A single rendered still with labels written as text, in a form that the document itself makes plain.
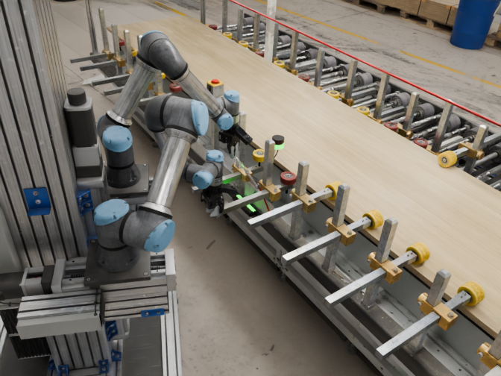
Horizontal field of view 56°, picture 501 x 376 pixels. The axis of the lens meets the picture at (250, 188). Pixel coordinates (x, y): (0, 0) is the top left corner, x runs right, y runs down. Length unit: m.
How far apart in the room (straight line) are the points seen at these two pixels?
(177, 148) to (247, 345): 1.48
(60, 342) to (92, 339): 0.14
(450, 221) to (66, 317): 1.66
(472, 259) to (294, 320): 1.16
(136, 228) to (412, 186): 1.47
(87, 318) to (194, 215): 1.96
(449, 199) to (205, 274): 1.55
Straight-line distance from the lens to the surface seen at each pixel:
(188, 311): 2.93
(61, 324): 1.76
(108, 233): 1.63
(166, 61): 1.94
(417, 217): 2.32
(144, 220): 1.56
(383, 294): 2.30
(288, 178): 2.39
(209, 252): 3.26
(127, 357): 2.52
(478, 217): 2.45
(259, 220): 2.03
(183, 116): 1.63
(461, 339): 2.16
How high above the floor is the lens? 2.26
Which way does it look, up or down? 36 degrees down
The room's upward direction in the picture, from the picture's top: 3 degrees clockwise
